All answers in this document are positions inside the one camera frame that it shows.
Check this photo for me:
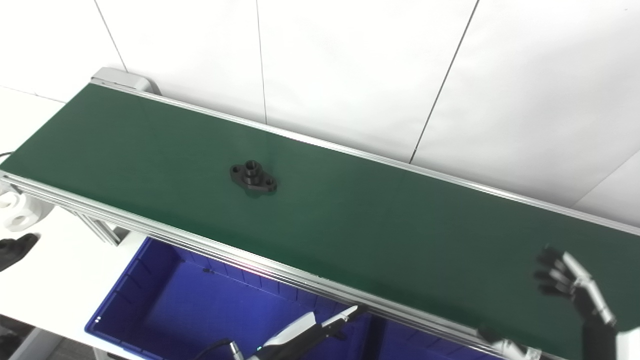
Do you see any aluminium conveyor leg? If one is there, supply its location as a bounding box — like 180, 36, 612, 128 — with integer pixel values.
74, 212, 132, 247

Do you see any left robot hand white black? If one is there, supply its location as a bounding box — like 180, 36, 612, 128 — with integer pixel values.
247, 305, 369, 360

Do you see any black part on table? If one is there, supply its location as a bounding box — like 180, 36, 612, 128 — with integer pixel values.
0, 233, 40, 274

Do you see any white printed part with holes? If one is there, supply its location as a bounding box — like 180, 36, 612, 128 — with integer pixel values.
0, 192, 54, 234

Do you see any green conveyor belt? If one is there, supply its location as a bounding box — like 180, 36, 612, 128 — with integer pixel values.
0, 83, 640, 360
0, 75, 640, 360

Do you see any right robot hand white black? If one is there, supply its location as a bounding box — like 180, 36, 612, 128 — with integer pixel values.
477, 245, 640, 360

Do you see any large blue plastic bin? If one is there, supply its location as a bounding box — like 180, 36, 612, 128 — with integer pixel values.
84, 236, 382, 360
375, 320, 503, 360

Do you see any black flange part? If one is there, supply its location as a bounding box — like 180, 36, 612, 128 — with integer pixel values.
229, 159, 278, 196

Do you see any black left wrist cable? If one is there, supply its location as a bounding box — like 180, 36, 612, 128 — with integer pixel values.
192, 338, 246, 360

